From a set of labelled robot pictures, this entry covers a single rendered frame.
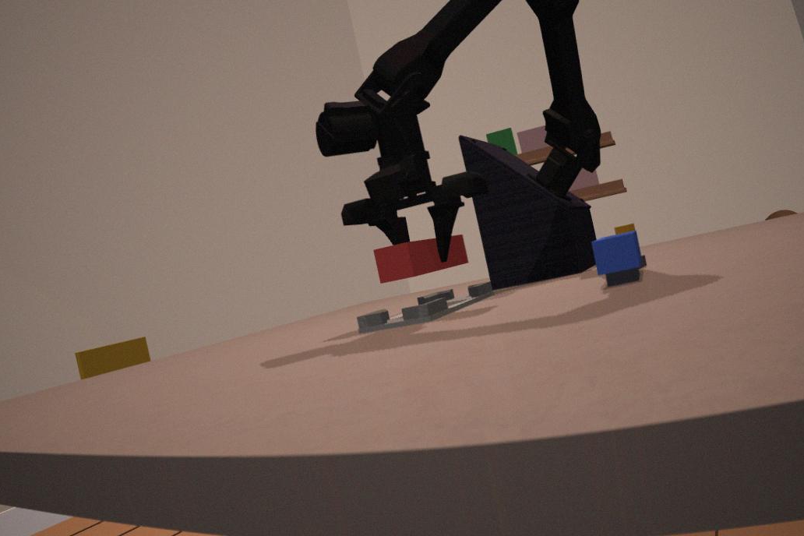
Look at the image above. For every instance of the orange rectangular block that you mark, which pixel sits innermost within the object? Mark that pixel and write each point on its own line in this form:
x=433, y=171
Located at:
x=625, y=228

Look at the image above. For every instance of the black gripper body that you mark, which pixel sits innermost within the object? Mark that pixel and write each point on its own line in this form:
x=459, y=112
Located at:
x=467, y=184

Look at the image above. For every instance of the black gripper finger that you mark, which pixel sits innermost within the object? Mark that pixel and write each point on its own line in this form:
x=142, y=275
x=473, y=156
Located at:
x=395, y=228
x=444, y=216

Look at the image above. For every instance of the blue wide bar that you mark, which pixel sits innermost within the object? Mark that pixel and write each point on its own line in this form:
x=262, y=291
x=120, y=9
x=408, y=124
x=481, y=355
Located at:
x=617, y=252

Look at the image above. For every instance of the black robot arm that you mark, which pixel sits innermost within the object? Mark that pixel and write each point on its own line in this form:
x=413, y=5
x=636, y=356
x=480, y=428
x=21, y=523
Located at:
x=411, y=68

